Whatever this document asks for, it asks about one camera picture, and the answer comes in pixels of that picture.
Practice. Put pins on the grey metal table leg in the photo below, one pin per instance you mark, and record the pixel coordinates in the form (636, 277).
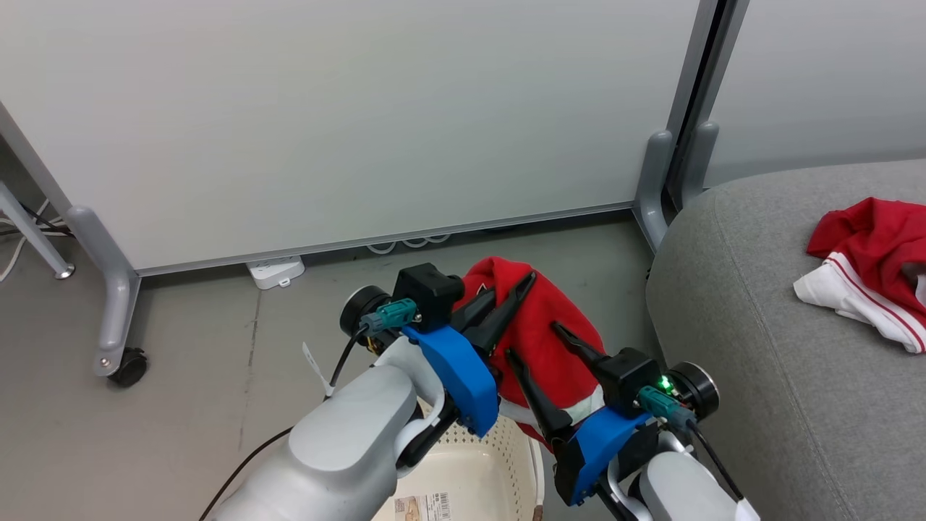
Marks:
(29, 231)

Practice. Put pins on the grey fabric sofa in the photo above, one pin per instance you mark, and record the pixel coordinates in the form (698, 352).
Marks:
(781, 325)

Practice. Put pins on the red fleece garment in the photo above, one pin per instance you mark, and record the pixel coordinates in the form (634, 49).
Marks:
(542, 333)

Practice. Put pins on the grey partition wall panel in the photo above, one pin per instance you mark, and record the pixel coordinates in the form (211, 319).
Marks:
(825, 72)

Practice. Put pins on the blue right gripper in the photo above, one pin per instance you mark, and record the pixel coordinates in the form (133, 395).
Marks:
(600, 441)

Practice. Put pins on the black castor wheel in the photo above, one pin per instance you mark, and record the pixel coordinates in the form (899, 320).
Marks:
(130, 366)

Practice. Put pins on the red garment with white trim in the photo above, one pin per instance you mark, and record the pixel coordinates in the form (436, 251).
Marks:
(875, 253)

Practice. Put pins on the white power strip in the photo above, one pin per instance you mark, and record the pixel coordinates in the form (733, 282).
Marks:
(275, 271)

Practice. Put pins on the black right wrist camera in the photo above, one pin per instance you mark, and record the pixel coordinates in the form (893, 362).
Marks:
(629, 376)

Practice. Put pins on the white zip tie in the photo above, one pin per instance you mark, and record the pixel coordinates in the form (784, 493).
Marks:
(317, 369)

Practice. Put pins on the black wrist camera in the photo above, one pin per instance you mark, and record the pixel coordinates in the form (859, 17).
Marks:
(629, 376)
(427, 293)

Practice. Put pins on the large white partition panel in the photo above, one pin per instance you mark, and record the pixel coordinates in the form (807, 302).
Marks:
(340, 116)

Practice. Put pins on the paper label in basket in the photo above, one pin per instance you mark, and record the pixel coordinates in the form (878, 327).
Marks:
(425, 506)

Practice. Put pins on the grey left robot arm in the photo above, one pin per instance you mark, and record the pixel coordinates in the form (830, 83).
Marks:
(347, 434)

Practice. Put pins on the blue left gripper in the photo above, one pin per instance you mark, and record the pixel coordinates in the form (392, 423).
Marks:
(459, 376)

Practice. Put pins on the cream plastic laundry basket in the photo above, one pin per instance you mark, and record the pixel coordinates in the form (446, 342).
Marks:
(477, 477)

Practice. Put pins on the grey metal partition post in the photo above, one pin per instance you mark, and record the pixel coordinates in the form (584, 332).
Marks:
(705, 65)

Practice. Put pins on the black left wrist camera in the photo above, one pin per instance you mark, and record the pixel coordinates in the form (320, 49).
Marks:
(427, 293)

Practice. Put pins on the grey partition leg with castor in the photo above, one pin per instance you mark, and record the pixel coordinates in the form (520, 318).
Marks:
(112, 297)

